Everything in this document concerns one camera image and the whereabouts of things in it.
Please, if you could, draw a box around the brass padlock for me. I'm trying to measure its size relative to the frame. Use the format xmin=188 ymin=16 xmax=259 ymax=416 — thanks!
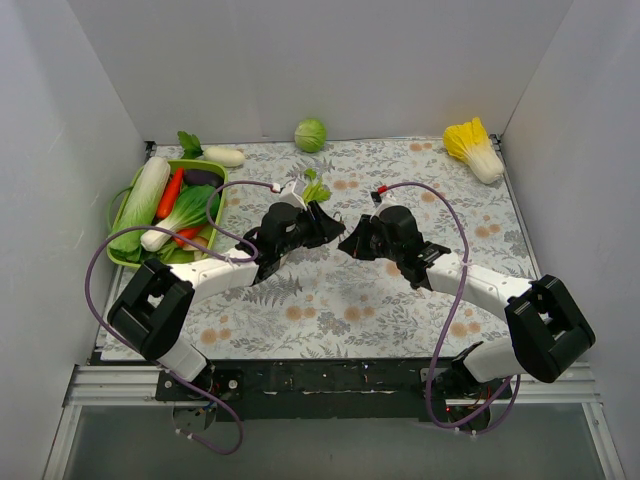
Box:
xmin=332 ymin=212 xmax=346 ymax=235

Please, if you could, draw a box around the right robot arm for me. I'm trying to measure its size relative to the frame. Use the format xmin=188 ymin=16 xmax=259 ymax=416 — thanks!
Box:
xmin=338 ymin=206 xmax=596 ymax=398

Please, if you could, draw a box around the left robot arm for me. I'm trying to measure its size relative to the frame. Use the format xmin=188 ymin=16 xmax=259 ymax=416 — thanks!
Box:
xmin=107 ymin=202 xmax=345 ymax=400

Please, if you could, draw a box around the celery stalk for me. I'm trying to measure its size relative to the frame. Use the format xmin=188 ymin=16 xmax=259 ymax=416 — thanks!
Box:
xmin=302 ymin=169 xmax=331 ymax=204

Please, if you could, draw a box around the floral table mat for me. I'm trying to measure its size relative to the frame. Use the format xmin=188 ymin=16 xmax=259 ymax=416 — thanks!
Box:
xmin=183 ymin=137 xmax=539 ymax=360

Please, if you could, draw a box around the green bok choy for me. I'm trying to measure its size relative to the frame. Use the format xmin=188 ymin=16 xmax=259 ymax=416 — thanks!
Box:
xmin=141 ymin=185 xmax=220 ymax=252

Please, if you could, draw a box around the round green cabbage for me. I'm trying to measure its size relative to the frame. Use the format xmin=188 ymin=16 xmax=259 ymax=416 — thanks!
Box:
xmin=294 ymin=118 xmax=327 ymax=153

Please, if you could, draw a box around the white cucumber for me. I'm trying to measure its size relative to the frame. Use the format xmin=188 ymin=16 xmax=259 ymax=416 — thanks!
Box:
xmin=203 ymin=146 xmax=246 ymax=168

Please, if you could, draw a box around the red pepper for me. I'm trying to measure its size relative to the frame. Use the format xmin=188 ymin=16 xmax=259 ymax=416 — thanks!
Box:
xmin=173 ymin=224 xmax=205 ymax=247

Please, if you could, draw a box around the purple eggplant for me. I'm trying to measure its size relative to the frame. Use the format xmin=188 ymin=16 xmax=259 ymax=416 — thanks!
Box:
xmin=183 ymin=169 xmax=225 ymax=189

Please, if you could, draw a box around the green plastic basket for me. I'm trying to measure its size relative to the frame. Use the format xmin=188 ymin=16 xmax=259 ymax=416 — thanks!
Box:
xmin=106 ymin=158 xmax=230 ymax=271

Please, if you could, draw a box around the yellow napa cabbage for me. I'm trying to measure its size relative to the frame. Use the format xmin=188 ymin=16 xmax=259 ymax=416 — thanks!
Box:
xmin=443 ymin=117 xmax=504 ymax=185

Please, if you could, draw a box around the orange carrot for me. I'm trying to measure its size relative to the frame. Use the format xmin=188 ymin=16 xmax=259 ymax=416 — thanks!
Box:
xmin=156 ymin=167 xmax=185 ymax=220

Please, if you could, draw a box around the green leafy herb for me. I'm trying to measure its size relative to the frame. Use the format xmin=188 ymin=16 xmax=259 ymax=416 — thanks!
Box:
xmin=177 ymin=131 xmax=203 ymax=159

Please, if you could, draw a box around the long green white cabbage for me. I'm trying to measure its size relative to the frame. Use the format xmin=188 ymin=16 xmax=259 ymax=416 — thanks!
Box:
xmin=108 ymin=156 xmax=171 ymax=263

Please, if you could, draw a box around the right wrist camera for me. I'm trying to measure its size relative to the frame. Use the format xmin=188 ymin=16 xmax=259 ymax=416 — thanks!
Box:
xmin=370 ymin=191 xmax=398 ymax=217

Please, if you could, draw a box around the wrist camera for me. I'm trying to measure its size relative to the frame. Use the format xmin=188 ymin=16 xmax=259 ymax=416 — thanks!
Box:
xmin=278 ymin=179 xmax=306 ymax=209
xmin=370 ymin=191 xmax=398 ymax=217

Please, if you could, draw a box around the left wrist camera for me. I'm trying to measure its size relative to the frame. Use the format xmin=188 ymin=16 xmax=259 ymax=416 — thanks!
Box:
xmin=278 ymin=179 xmax=306 ymax=209

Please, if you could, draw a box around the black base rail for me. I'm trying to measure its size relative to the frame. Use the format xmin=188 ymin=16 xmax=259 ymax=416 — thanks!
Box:
xmin=154 ymin=357 xmax=501 ymax=424

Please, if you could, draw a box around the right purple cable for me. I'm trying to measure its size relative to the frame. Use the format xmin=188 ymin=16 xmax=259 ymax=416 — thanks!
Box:
xmin=377 ymin=182 xmax=521 ymax=431

